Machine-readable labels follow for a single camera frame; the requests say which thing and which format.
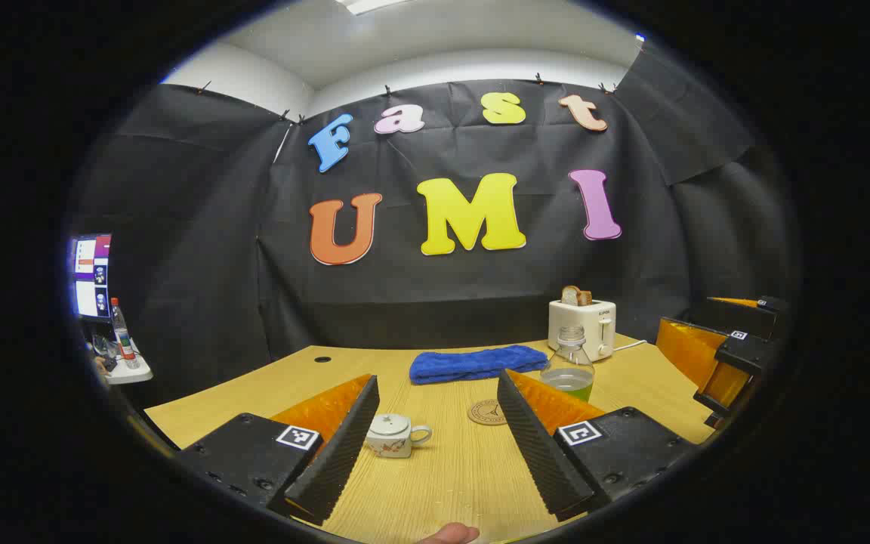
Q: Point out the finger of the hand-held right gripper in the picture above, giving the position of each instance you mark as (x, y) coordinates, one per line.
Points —
(688, 351)
(745, 317)

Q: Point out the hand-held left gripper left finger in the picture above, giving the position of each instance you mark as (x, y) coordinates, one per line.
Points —
(337, 461)

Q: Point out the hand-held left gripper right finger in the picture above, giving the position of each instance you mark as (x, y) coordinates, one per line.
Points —
(537, 453)

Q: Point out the white teacup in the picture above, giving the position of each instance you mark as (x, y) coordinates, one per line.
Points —
(393, 446)

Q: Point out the round brown coaster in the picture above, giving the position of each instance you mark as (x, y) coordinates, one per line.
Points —
(484, 412)

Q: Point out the clear green-label water bottle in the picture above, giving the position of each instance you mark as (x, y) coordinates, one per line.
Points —
(567, 363)

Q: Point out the red-capped plastic bottle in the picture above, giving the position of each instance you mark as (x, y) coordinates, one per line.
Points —
(124, 336)

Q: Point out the black backdrop cloth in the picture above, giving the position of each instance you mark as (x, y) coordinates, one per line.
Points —
(631, 272)

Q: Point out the blue towel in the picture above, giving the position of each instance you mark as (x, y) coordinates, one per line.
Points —
(473, 364)

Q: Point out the white toaster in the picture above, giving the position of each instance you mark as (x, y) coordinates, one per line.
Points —
(578, 325)

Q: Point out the brown bread slice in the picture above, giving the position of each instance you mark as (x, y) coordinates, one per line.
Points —
(585, 298)

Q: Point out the pale bread slice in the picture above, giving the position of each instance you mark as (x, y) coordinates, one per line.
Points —
(571, 295)

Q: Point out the small white side table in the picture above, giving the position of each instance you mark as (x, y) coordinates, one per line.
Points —
(131, 372)

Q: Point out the computer monitor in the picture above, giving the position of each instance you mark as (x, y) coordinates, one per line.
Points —
(91, 279)

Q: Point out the ceiling light panel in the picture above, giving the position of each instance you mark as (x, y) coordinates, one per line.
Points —
(367, 6)

